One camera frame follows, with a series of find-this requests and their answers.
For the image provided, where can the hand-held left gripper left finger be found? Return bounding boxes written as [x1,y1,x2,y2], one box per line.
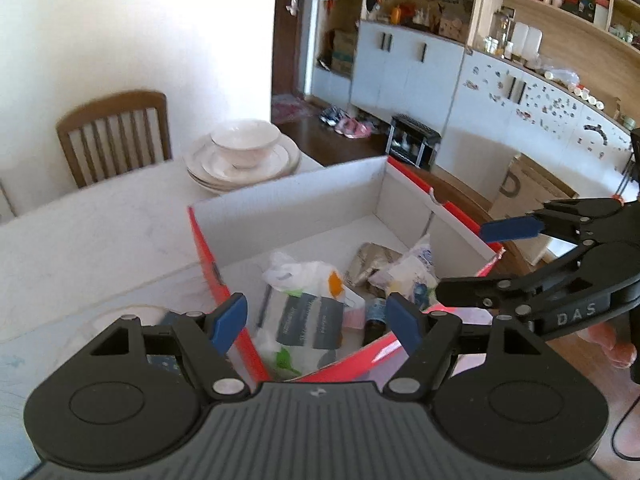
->
[90,292,250,402]

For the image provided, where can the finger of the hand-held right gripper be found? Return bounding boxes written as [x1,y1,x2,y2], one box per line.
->
[479,199,626,243]
[435,247,601,313]

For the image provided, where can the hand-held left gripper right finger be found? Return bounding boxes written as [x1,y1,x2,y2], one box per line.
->
[382,291,546,403]

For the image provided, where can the small dark bottle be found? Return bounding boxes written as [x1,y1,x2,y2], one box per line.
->
[361,297,388,348]

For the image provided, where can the pink packet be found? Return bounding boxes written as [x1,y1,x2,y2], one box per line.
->
[342,305,368,331]

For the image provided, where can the white printed plastic packet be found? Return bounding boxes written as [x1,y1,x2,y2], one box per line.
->
[370,234,438,311]

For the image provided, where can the silver foil snack bag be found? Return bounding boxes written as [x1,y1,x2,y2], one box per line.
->
[345,242,406,288]

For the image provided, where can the grey white tissue pack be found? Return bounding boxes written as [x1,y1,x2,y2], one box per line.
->
[255,280,368,378]

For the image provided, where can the white plastic bag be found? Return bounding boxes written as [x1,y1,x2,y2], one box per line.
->
[262,251,331,291]

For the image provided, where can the red cardboard box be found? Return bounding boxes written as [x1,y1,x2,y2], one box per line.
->
[187,156,506,383]

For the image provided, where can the white marble desktop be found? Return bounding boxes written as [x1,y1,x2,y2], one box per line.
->
[0,152,326,461]

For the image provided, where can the person's right hand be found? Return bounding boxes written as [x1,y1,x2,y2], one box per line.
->
[587,322,638,370]

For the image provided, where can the large printed cardboard box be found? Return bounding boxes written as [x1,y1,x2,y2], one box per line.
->
[487,155,581,266]

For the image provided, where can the black heater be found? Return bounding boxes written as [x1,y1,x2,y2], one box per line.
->
[387,114,443,171]

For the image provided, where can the pink shoes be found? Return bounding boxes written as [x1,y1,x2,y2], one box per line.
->
[335,117,373,139]

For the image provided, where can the grey and wood cabinet unit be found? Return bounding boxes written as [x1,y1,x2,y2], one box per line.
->
[300,0,640,211]

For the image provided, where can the white canisters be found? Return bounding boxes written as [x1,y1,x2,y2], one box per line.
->
[510,22,543,58]

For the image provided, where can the pink door mat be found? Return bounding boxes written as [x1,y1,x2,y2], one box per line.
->
[271,94,321,125]

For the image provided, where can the wooden slatted chair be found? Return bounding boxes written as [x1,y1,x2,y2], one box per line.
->
[56,90,173,189]

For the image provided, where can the cardboard box in cabinet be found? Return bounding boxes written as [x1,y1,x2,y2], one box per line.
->
[330,30,358,76]

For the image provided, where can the dark brown door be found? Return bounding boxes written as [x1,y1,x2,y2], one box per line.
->
[272,0,313,98]

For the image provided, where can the black cable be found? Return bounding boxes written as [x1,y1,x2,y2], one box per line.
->
[612,400,640,461]

